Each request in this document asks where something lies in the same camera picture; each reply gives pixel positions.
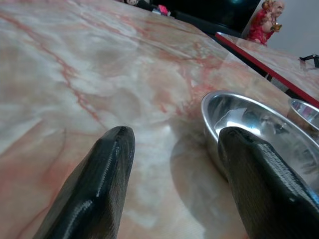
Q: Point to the black flat television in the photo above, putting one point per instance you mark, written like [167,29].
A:
[211,10]

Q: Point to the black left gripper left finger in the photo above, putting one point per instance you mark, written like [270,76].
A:
[99,189]

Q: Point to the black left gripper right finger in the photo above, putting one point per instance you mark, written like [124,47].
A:
[264,194]

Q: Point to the red robed laughing figurine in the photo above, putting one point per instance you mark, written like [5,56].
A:
[261,22]

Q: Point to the stainless steel bowl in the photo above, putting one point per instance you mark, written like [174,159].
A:
[249,109]
[306,112]

